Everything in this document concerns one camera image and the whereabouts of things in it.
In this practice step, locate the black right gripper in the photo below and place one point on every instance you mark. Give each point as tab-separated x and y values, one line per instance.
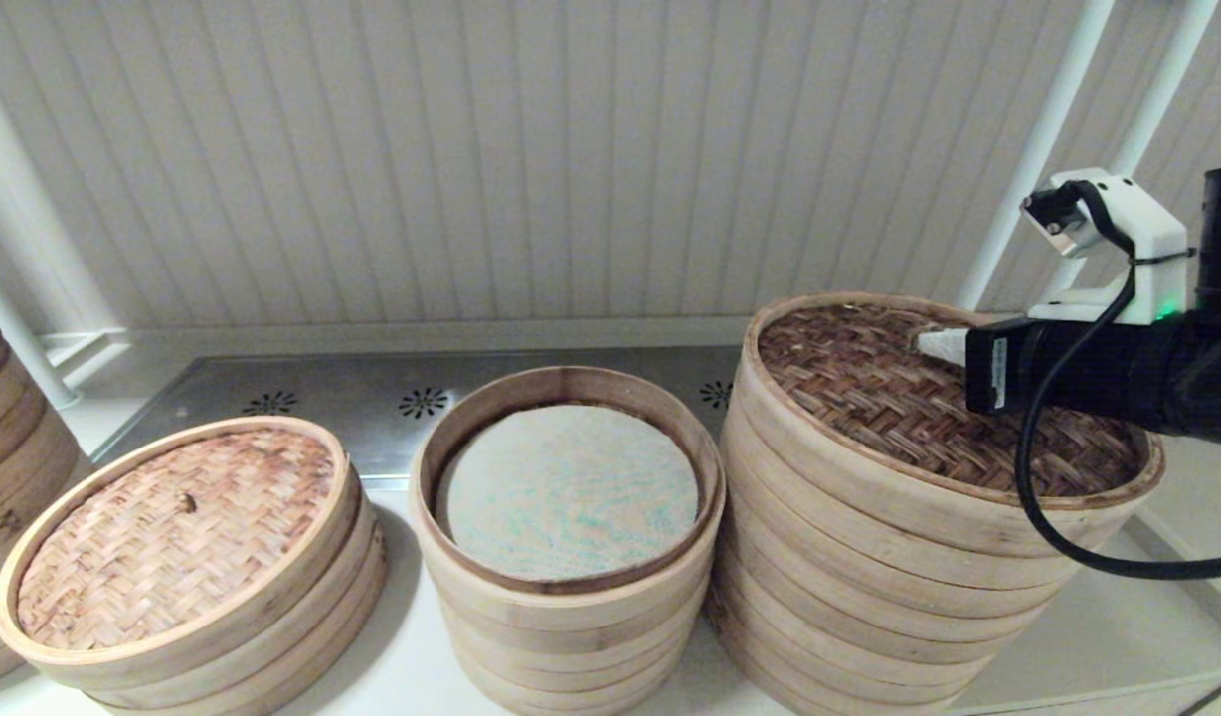
1088	373

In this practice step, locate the dark woven bamboo lid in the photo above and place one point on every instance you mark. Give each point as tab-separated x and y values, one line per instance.
869	398

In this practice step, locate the white green-speckled steamer liner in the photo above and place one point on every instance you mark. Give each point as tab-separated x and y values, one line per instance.
571	497

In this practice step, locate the low bamboo steamer basket stack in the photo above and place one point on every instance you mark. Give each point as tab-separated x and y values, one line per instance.
302	646

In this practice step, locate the light woven bamboo steamer lid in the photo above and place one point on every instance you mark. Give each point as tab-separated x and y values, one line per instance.
173	537

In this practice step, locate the bamboo steamer stack with clasps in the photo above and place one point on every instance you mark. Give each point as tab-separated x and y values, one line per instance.
14	457

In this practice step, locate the white slanted metal pole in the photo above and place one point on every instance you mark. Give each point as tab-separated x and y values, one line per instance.
1162	109
1038	149

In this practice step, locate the perforated stainless steel panel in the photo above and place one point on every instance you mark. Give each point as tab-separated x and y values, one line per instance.
342	398

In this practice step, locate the thin white metal pole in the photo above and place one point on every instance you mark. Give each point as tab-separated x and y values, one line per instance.
24	338

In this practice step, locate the thick white round column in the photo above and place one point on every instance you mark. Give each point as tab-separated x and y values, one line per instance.
24	219

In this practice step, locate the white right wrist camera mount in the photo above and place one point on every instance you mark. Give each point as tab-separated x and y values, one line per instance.
1157	249

